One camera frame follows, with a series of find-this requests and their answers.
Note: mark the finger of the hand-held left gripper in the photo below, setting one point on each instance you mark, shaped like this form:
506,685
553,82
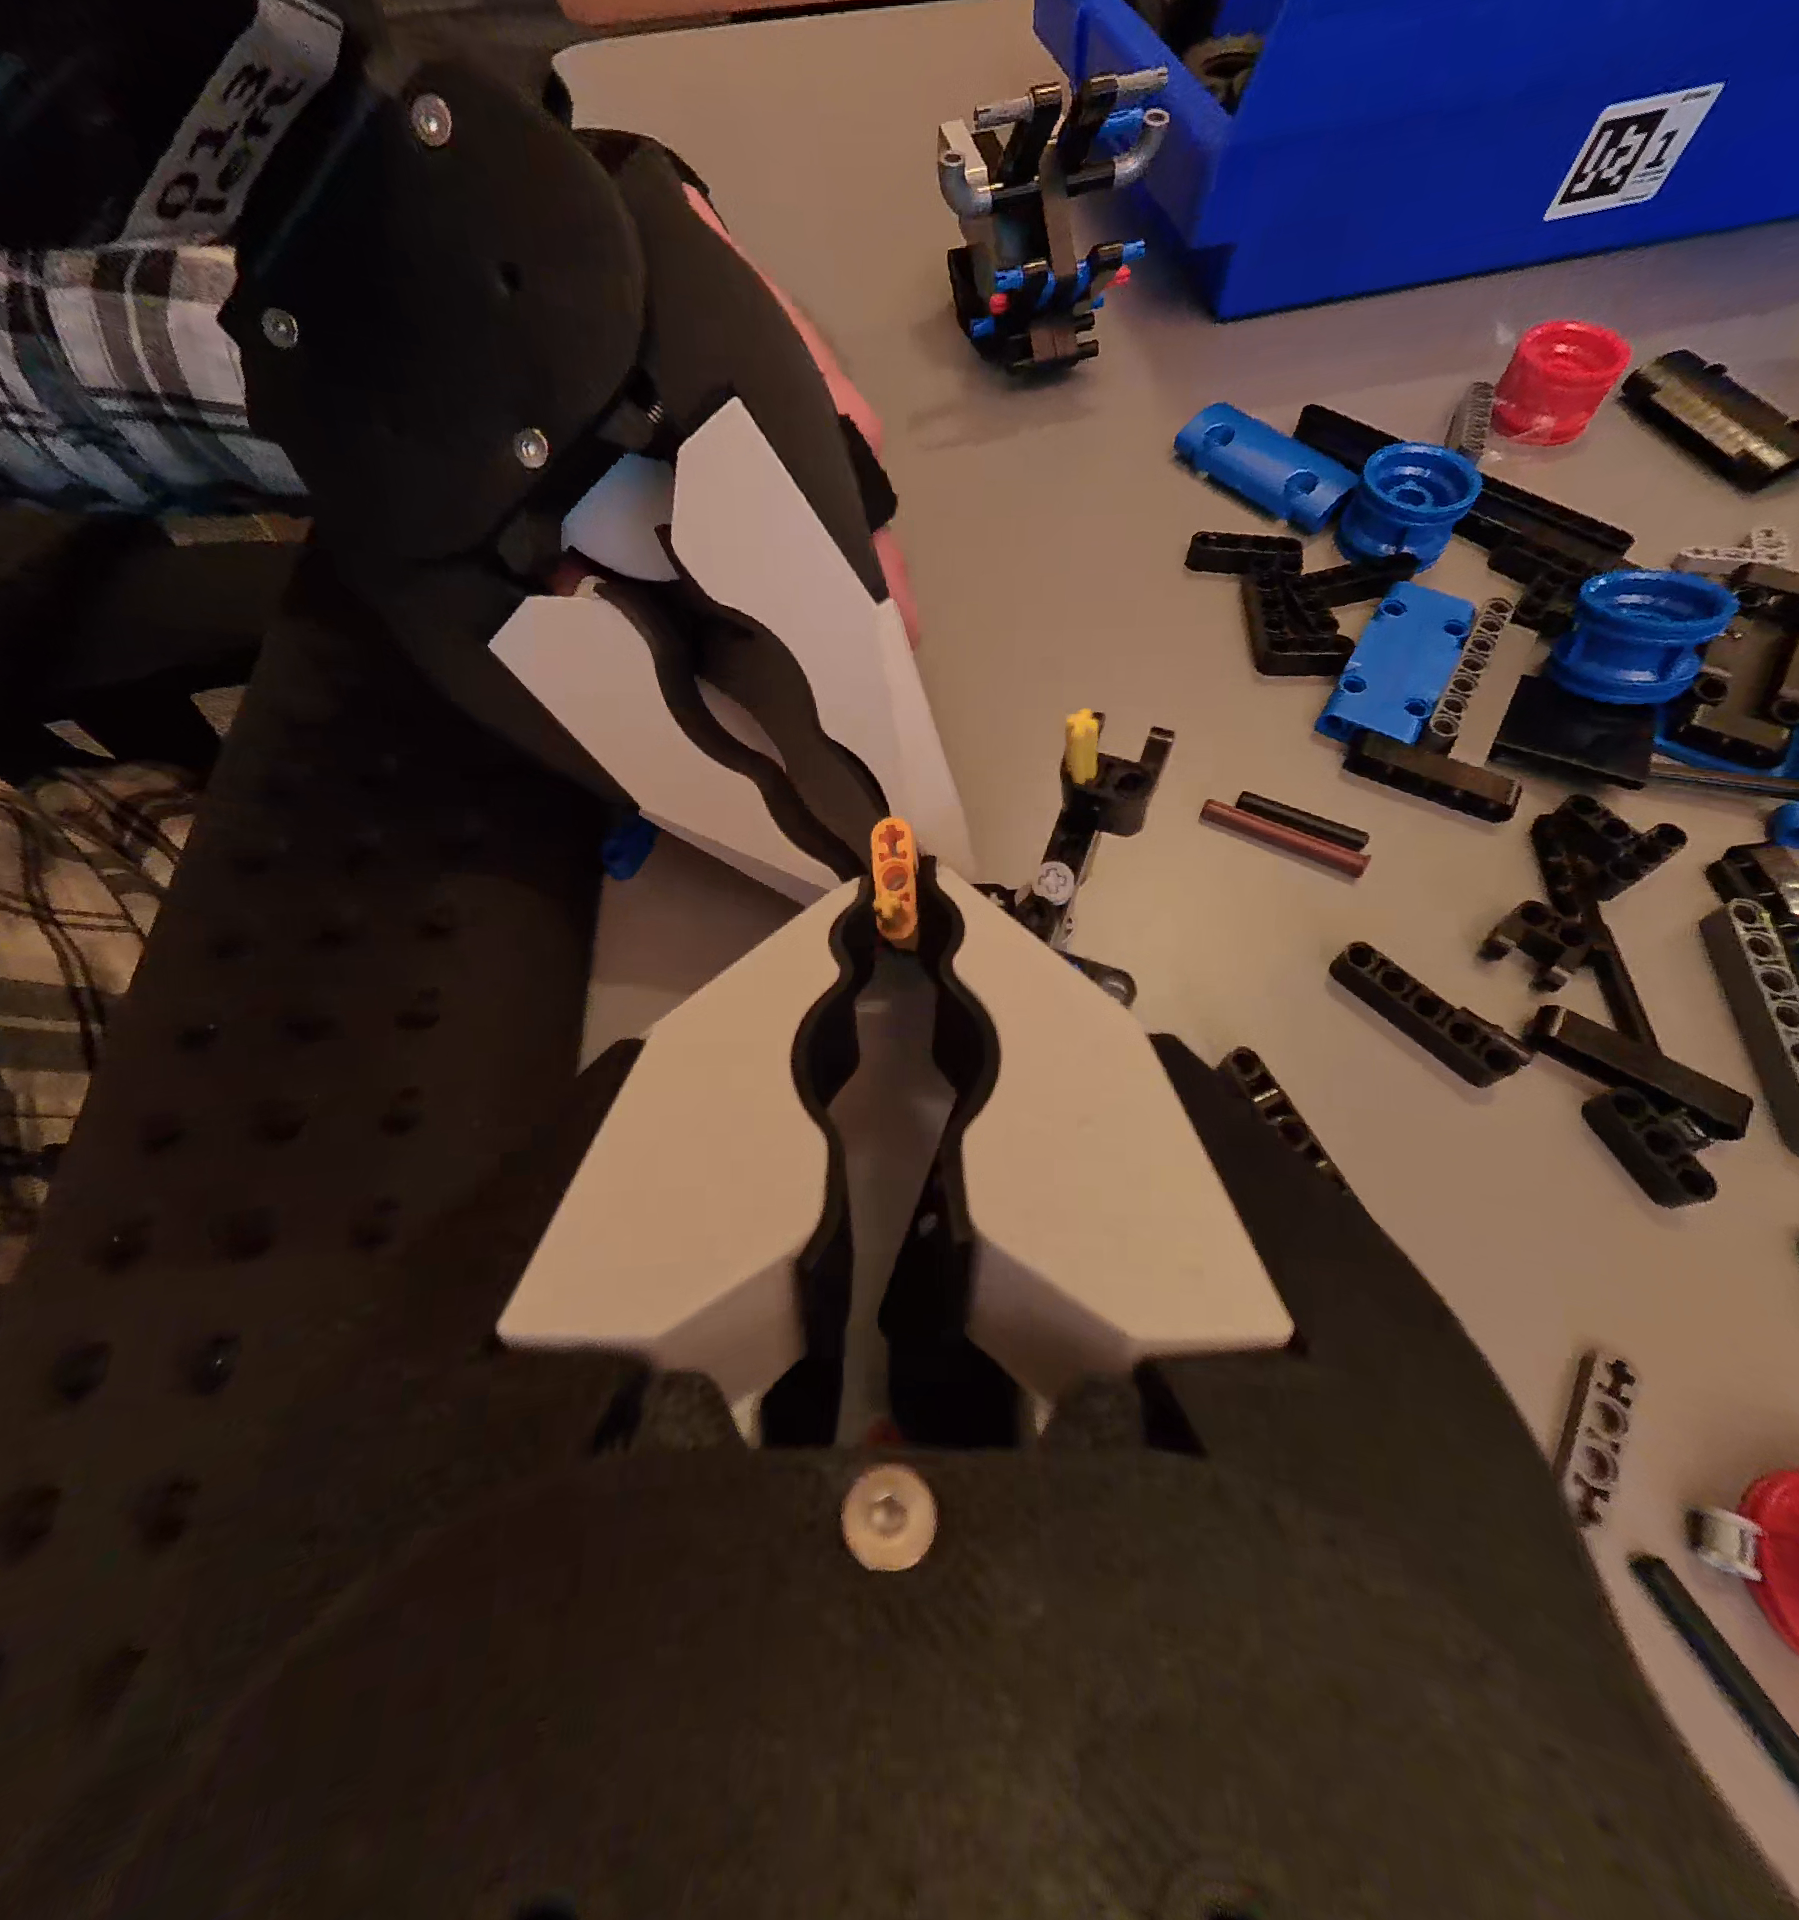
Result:
795,554
600,705

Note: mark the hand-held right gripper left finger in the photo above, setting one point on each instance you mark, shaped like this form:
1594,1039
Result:
659,1200

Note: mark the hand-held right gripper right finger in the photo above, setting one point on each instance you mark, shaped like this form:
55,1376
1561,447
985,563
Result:
1125,1200

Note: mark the orange thin toy beam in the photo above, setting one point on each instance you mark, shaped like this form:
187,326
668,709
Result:
896,862

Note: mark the black toy beam assembly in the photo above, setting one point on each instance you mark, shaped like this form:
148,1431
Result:
1102,817

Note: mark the short black toy axle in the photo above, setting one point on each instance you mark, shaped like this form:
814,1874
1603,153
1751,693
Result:
1304,820

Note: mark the person's left forearm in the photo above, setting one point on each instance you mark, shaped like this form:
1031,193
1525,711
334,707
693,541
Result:
90,375

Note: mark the grey desk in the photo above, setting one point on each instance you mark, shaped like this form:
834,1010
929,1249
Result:
1020,525

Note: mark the person's left hand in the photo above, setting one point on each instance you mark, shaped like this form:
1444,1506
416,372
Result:
817,330

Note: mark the blue small toy connector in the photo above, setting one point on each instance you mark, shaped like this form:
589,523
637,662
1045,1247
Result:
630,849

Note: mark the long black toy beam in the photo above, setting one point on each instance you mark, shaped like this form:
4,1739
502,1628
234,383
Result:
1282,1117

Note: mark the pile of black toy beams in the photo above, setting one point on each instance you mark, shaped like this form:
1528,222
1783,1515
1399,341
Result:
1432,1012

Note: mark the dark red toy axle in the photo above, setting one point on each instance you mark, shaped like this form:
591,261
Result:
1282,837

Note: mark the black blue toy chassis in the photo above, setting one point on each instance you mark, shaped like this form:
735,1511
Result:
1042,224

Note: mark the blue toy wheel rim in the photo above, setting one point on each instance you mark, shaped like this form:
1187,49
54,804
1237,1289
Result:
1643,638
1417,503

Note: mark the black rubber toy tire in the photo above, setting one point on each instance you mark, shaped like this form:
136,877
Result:
1215,38

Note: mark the grey long toy beam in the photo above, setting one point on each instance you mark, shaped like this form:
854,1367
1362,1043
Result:
1785,1026

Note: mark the tagged blue storage bin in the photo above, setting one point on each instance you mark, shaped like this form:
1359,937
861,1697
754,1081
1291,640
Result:
1439,135

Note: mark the long black toy axle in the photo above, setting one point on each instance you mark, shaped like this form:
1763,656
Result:
1740,1686

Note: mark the white small angled beam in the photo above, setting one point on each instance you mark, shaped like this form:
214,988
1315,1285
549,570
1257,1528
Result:
1732,550

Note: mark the black rounded toy tile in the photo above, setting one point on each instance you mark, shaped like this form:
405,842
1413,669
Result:
1725,419

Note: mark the black toy frame assembly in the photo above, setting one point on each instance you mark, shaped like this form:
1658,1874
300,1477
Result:
1778,660

